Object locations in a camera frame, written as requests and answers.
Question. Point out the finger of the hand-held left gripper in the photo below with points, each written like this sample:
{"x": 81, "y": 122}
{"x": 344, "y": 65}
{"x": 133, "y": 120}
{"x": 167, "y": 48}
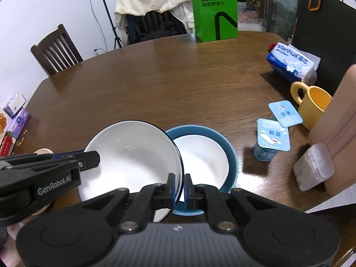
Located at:
{"x": 90, "y": 160}

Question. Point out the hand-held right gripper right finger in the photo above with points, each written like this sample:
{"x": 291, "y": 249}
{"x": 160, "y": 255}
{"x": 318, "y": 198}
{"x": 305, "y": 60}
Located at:
{"x": 187, "y": 192}

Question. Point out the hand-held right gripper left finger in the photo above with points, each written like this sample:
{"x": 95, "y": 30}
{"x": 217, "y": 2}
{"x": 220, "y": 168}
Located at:
{"x": 173, "y": 192}

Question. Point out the plain white bowl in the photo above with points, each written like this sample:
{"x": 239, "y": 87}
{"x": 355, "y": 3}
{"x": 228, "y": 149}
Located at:
{"x": 203, "y": 161}

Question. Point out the white bowl with dark rim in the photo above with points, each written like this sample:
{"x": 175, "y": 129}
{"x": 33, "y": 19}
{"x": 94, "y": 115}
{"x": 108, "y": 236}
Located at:
{"x": 130, "y": 155}

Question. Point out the blue bowl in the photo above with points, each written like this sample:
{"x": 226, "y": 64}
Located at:
{"x": 234, "y": 167}

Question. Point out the person's left forearm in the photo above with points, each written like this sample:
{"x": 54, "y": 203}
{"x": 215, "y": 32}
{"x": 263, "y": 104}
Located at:
{"x": 14, "y": 244}

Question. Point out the scattered yellow crumbs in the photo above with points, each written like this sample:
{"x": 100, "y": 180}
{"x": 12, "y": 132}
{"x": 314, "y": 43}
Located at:
{"x": 20, "y": 144}

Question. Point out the red box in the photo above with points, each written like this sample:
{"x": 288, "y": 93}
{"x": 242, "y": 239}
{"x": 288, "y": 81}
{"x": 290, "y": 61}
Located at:
{"x": 7, "y": 146}

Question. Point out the purple tissue pack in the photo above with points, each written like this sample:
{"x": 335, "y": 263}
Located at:
{"x": 19, "y": 122}
{"x": 15, "y": 104}

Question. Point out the blue yogurt cup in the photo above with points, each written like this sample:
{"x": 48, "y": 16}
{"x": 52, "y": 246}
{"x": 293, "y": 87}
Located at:
{"x": 286, "y": 112}
{"x": 272, "y": 136}

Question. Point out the dark wooden chair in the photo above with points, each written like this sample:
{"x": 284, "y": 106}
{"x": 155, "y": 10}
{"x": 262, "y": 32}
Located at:
{"x": 155, "y": 19}
{"x": 58, "y": 50}

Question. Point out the clear plastic container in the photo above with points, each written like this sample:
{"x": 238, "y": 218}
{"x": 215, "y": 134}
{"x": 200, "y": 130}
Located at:
{"x": 314, "y": 167}

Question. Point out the black tripod stand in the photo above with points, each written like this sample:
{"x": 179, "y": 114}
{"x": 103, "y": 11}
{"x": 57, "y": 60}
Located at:
{"x": 110, "y": 19}

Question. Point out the yellow mug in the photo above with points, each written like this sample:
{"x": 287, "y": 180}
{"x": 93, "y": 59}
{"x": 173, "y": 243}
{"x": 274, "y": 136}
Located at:
{"x": 308, "y": 111}

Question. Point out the black clothes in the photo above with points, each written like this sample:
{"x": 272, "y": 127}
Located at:
{"x": 164, "y": 30}

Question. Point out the white paper sheet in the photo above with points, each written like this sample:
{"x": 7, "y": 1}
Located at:
{"x": 336, "y": 204}

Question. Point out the beige cardboard box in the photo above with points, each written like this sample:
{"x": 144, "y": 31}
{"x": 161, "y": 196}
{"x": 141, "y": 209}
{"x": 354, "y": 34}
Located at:
{"x": 342, "y": 133}

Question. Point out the blue tissue pack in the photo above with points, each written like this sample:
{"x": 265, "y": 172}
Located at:
{"x": 292, "y": 61}

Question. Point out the small red ornament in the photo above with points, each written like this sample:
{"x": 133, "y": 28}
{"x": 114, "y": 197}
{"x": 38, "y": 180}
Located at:
{"x": 272, "y": 47}

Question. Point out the green paper bag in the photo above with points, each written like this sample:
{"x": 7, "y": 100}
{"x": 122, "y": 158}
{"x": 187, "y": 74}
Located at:
{"x": 208, "y": 19}

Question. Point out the glass sliding door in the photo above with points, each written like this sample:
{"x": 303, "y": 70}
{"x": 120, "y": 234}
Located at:
{"x": 281, "y": 0}

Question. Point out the black panel with orange mark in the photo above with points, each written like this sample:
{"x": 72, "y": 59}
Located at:
{"x": 333, "y": 33}

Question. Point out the white wall outlet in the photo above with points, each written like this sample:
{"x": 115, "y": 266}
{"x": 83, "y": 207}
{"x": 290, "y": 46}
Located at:
{"x": 96, "y": 51}

